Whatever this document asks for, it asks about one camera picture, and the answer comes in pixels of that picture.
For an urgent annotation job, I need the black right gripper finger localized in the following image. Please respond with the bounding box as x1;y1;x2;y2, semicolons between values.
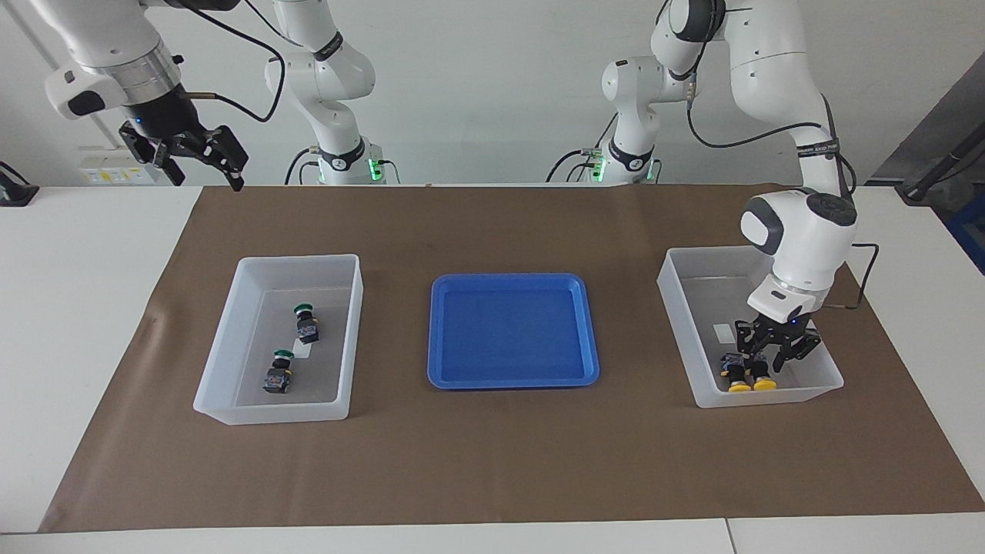
119;122;188;188
203;125;250;192

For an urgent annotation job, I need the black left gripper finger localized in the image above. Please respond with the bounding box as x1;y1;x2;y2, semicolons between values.
773;327;822;375
735;322;769;361

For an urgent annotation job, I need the green push button switch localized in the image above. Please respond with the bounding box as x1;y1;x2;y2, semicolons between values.
263;349;296;395
293;304;321;345

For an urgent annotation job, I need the translucent white plastic box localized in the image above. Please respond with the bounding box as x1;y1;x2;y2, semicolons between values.
656;245;845;409
192;254;364;426

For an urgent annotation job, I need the black clamp base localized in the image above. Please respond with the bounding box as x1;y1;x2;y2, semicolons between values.
0;160;39;207

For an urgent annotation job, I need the black stand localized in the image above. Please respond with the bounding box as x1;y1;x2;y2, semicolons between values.
897;127;985;202

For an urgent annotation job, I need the blue crate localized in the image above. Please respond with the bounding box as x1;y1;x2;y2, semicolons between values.
945;204;985;274

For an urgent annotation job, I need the blue plastic tray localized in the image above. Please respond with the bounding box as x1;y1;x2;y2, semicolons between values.
427;272;600;391

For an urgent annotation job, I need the brown paper mat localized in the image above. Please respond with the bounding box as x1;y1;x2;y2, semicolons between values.
38;183;985;533

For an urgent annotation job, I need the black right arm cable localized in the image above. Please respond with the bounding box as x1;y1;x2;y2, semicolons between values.
181;4;287;124

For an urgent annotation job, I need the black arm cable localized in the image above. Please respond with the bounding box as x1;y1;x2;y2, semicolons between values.
681;0;880;312
181;4;287;124

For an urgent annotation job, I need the white wall power strip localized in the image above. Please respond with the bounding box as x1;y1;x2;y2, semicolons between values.
77;146;159;187

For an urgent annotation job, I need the black base cable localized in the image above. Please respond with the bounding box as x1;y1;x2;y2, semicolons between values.
546;149;610;184
284;149;321;185

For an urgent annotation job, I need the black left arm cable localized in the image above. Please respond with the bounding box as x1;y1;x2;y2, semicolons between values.
681;0;880;312

